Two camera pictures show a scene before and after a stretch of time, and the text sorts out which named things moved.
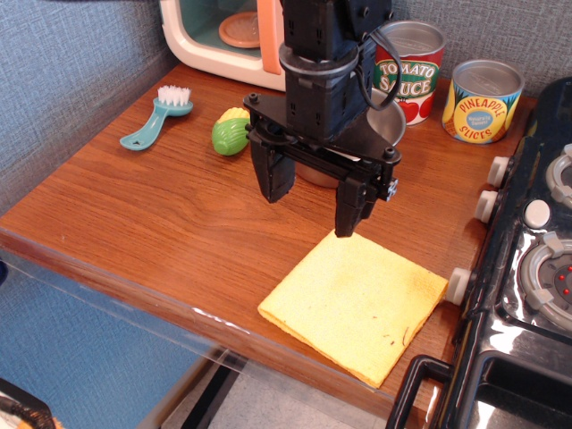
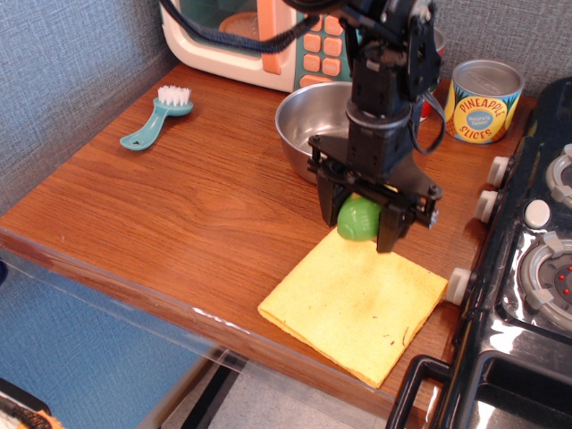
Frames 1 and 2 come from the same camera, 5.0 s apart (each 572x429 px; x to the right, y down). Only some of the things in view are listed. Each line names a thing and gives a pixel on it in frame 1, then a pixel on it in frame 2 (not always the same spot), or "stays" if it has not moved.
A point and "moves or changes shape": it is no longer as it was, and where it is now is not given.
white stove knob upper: x=497 y=170 stays
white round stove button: x=536 y=214 stays
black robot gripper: x=326 y=116 → x=373 y=163
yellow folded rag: x=357 y=303 stays
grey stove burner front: x=546 y=280 stays
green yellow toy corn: x=229 y=133 moves or changes shape
